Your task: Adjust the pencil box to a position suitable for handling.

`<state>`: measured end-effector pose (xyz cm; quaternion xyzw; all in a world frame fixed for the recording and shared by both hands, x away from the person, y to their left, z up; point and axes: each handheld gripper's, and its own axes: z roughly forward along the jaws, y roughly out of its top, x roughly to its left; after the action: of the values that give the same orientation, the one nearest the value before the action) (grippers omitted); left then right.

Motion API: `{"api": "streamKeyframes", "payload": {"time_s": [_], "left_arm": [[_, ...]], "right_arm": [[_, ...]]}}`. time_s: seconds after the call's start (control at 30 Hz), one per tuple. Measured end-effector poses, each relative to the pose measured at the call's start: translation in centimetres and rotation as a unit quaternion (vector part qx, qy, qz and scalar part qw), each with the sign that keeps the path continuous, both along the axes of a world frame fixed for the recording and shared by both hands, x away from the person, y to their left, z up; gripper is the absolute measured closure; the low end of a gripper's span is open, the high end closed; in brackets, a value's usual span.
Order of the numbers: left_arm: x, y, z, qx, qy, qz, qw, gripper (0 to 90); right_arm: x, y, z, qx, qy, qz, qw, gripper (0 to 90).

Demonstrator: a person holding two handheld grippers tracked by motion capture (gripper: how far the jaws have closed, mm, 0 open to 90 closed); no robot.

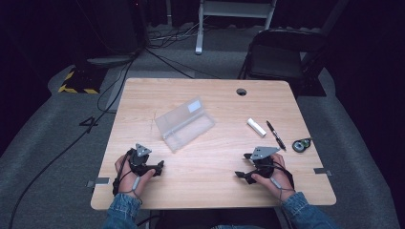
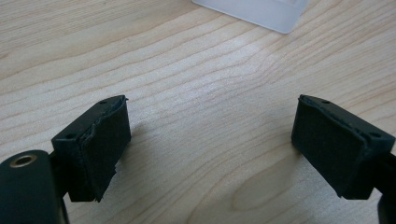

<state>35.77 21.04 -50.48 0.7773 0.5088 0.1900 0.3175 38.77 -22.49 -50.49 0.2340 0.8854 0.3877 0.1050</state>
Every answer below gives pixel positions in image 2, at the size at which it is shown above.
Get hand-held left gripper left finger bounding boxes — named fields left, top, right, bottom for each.
left=49, top=94, right=133, bottom=203

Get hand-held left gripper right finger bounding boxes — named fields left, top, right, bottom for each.
left=290, top=93, right=396, bottom=201

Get translucent plastic pencil case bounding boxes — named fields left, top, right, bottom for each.
left=191, top=0, right=309, bottom=35

